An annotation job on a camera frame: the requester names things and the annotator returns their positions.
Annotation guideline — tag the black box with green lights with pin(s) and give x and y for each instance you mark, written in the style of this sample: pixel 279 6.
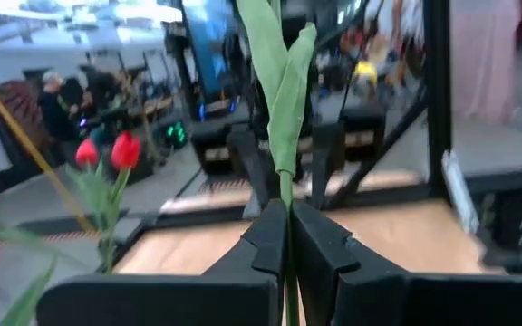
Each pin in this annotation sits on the black box with green lights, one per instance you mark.
pixel 176 133

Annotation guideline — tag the blue banner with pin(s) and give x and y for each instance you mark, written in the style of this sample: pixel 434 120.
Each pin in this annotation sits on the blue banner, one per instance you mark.
pixel 211 45

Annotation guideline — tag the black aluminium table frame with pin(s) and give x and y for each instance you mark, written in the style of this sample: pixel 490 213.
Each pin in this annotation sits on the black aluminium table frame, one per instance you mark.
pixel 437 90

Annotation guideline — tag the pink curtain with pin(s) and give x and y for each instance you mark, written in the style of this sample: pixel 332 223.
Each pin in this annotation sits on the pink curtain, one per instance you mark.
pixel 483 59

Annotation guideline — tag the person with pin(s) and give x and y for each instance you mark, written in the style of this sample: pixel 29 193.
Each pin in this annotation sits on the person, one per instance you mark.
pixel 365 72
pixel 55 117

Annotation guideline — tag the white strip on frame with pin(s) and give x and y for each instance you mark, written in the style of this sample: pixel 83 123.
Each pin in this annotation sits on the white strip on frame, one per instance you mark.
pixel 458 190

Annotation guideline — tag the red artificial tulip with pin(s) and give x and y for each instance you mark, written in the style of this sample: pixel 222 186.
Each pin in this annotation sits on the red artificial tulip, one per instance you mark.
pixel 126 150
pixel 86 153

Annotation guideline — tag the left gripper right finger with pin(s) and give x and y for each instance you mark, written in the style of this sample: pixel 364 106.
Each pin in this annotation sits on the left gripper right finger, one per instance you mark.
pixel 379 303

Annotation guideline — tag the black artificial tulip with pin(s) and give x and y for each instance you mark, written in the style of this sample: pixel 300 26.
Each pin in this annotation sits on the black artificial tulip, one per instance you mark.
pixel 283 90

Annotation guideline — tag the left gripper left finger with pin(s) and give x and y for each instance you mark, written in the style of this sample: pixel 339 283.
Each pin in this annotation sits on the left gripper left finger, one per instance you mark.
pixel 175 303

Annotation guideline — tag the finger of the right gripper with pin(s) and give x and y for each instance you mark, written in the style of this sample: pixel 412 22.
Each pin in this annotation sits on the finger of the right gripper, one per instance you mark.
pixel 324 172
pixel 254 172

